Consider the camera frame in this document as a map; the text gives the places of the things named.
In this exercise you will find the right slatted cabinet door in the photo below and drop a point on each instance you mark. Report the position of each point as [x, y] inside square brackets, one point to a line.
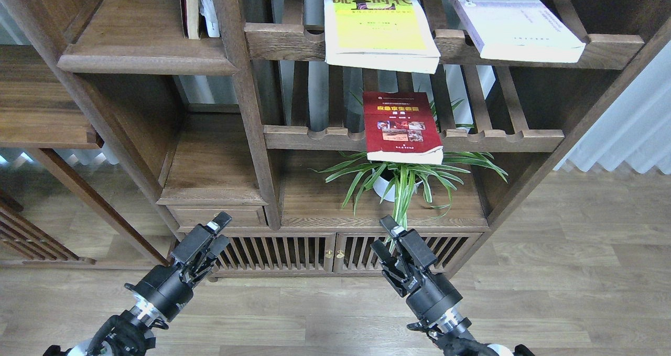
[353, 253]

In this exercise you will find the dark wooden bookshelf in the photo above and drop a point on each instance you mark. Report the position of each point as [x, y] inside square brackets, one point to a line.
[224, 123]

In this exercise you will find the white curtain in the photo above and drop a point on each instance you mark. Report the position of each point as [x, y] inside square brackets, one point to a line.
[635, 129]

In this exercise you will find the red cover book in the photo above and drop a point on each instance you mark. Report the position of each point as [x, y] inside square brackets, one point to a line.
[400, 128]

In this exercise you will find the brown upright book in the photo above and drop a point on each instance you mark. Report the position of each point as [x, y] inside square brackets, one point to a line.
[190, 14]

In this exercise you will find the slatted cabinet door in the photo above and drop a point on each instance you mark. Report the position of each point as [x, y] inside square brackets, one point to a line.
[353, 253]
[277, 253]

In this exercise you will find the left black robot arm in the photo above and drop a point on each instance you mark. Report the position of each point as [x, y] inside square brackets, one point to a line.
[120, 335]

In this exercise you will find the white upright book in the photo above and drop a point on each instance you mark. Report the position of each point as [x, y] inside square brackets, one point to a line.
[207, 9]

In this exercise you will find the spider plant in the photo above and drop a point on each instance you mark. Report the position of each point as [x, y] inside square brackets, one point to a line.
[448, 174]

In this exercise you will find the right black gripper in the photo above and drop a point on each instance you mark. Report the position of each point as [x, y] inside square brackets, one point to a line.
[429, 295]

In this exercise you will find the yellow cover book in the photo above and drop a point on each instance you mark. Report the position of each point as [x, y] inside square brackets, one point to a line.
[389, 35]

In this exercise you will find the left slatted cabinet door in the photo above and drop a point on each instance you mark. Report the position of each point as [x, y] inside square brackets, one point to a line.
[277, 253]

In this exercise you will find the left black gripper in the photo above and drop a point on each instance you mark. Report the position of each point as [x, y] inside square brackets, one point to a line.
[164, 291]

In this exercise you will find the white purple book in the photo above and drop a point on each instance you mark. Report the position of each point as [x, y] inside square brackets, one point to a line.
[518, 30]

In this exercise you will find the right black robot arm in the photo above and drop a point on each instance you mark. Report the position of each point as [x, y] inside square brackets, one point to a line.
[451, 334]

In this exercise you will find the white plant pot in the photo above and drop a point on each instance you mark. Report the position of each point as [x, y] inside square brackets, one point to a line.
[395, 183]

